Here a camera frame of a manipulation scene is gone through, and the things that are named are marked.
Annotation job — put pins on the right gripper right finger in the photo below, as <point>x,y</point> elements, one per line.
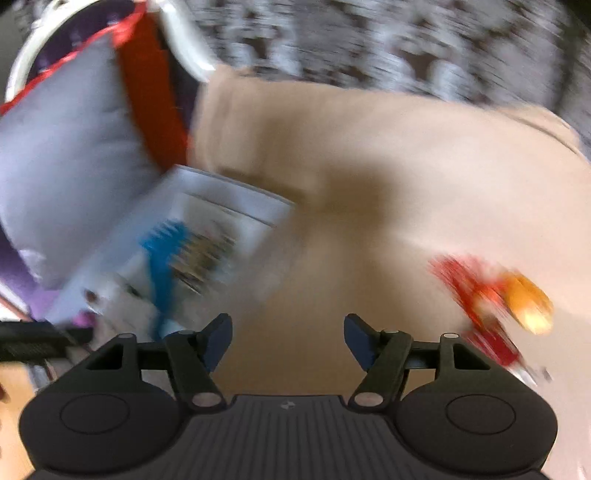
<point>382,356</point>

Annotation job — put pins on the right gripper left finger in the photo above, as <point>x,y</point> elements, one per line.
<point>193,356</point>

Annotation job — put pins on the orange satin pouch red tassel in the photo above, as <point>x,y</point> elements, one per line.
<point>488,292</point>

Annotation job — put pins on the patterned snack packet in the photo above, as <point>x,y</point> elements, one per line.
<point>201,259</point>

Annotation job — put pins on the red fabric charm pouch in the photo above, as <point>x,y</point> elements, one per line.
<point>493,340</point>

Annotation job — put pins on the white teddy bear plush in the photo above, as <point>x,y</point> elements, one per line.
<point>120,309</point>

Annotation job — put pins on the grey cardboard shoe box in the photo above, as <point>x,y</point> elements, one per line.
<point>207,204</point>

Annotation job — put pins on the purple egg toy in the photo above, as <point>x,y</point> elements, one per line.
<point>84,323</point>

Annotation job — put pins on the blue plastic comb toy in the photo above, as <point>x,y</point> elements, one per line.
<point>160,244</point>

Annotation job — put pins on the beige fabric cover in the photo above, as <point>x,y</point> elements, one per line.
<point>383,183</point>

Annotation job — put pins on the grey cushion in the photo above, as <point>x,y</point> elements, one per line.
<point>72,163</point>

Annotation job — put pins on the red satin cushion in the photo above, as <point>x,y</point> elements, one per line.
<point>144,69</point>

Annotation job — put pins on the patterned damask curtain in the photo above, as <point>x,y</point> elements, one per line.
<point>488,53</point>

